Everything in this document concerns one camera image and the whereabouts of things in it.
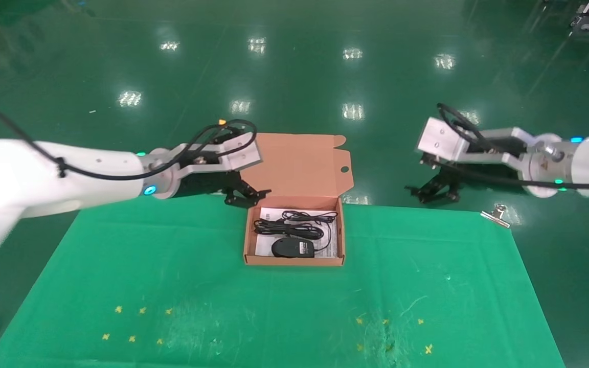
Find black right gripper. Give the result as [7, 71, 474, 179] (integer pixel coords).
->
[404, 138, 526, 205]

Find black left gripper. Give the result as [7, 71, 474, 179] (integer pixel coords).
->
[174, 164, 273, 208]

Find black data cable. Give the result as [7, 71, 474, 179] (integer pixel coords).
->
[253, 218, 326, 241]

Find black wired computer mouse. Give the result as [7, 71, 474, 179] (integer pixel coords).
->
[271, 210, 339, 260]

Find orange cardboard box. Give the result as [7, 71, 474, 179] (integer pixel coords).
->
[241, 133, 352, 266]

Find white printed paper leaflet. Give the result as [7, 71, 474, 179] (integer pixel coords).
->
[255, 206, 339, 258]

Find metal cloth clip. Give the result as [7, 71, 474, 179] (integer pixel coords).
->
[480, 203, 511, 228]

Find green table cloth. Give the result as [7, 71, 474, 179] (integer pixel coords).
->
[0, 196, 566, 368]

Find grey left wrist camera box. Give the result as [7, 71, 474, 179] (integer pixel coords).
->
[191, 131, 265, 173]

